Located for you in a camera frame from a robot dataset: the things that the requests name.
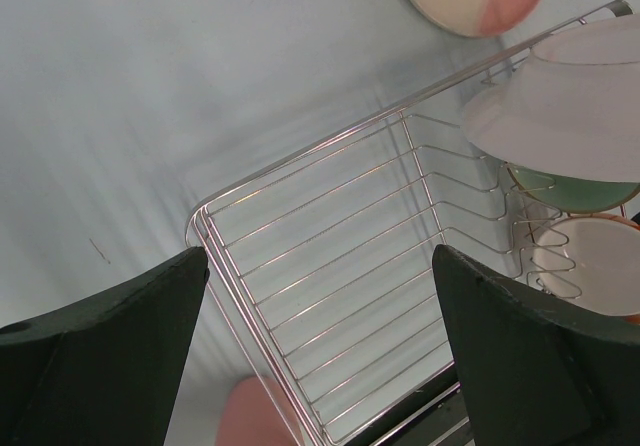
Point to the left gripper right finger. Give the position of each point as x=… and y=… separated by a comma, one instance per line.
x=534, y=369

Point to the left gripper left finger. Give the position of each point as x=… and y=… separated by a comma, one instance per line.
x=104, y=370

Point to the orange and white bowl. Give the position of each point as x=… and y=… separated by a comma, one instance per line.
x=592, y=262

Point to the green ceramic bowl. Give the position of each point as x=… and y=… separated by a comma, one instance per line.
x=572, y=195

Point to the white deep plate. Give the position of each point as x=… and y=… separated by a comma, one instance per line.
x=571, y=108

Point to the pink plastic cup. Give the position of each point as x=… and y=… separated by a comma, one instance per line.
x=258, y=412

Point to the metal wire dish rack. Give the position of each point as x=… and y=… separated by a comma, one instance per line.
x=322, y=262

